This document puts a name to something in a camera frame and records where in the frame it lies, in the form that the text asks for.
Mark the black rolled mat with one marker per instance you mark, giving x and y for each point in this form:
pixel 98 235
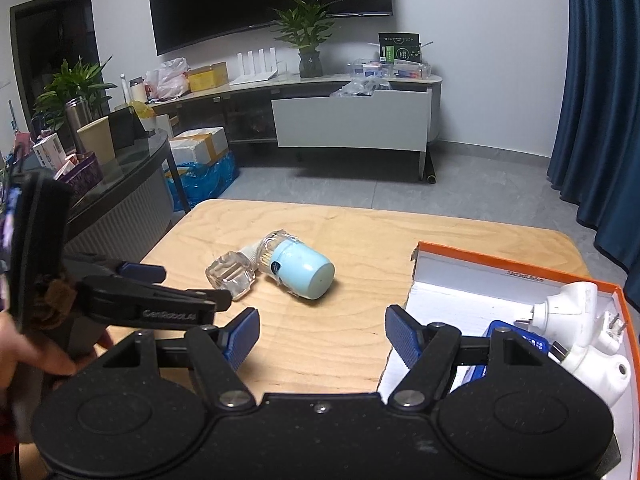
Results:
pixel 430 175

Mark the blue plastic bag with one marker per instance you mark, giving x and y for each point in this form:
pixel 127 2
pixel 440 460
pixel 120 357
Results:
pixel 205 180

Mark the white router with antennas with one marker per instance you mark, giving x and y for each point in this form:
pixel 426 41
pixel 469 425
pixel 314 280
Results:
pixel 252 72

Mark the large black television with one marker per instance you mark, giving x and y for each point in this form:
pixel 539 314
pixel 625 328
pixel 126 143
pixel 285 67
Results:
pixel 260 0

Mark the white cylindrical jar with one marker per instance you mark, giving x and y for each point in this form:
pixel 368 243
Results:
pixel 137 91

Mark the blue curtain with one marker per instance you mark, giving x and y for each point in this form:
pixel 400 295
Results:
pixel 600 110

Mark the light blue toothpick holder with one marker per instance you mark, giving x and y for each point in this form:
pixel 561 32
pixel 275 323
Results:
pixel 300 272

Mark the white slim bottle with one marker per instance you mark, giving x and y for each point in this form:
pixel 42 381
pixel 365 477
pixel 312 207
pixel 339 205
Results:
pixel 125 90

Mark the tall leafy houseplant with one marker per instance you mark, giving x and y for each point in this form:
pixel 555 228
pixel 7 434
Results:
pixel 70 85

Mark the person's left hand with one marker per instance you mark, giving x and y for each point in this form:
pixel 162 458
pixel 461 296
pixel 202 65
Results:
pixel 35 355

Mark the steel tumbler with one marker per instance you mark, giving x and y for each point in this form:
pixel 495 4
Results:
pixel 78 117

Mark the clear crumpled plastic bag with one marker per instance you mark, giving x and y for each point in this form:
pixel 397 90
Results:
pixel 360 87

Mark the black box with green print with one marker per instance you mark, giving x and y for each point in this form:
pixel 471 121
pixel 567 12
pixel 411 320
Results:
pixel 400 47

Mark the white and grey TV cabinet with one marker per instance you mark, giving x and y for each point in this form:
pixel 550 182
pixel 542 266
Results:
pixel 350 120

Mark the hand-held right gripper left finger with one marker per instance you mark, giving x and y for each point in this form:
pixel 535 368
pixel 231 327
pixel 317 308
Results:
pixel 243 336

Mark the white plastic bag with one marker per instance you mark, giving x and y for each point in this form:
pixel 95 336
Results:
pixel 167 80

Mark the white angled plug adapter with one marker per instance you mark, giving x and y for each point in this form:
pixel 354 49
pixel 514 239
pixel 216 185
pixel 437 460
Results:
pixel 565 310
pixel 600 375

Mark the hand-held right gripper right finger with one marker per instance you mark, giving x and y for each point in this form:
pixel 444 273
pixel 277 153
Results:
pixel 402 335

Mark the purple woven basket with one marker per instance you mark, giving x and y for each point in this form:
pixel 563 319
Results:
pixel 80 175

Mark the yellow plastic bag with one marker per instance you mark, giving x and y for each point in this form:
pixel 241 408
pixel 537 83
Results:
pixel 142 109

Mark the blue tin box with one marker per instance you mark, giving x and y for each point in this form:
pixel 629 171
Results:
pixel 532 344

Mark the white and red cartons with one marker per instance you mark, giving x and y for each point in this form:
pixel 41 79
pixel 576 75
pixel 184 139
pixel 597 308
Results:
pixel 50 152

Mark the white taped cardboard box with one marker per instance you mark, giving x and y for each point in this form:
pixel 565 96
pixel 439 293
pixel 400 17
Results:
pixel 200 147

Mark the black square box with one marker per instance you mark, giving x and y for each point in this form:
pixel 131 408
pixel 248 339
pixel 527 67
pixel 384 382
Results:
pixel 127 127

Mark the pile of small clear boxes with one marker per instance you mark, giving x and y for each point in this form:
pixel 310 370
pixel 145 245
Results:
pixel 390 69

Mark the orange cardboard box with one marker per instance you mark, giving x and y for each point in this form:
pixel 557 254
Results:
pixel 450 280

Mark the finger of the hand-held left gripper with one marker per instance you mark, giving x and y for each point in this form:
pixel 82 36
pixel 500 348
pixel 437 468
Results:
pixel 145 272
pixel 150 305

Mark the potted green plant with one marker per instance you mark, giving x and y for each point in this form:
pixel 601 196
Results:
pixel 305 25

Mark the yellow cardboard box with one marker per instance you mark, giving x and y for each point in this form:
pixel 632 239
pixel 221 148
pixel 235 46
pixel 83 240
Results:
pixel 207 79

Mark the dark glass-top side table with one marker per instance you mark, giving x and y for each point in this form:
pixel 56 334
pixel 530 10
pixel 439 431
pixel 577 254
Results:
pixel 125 195

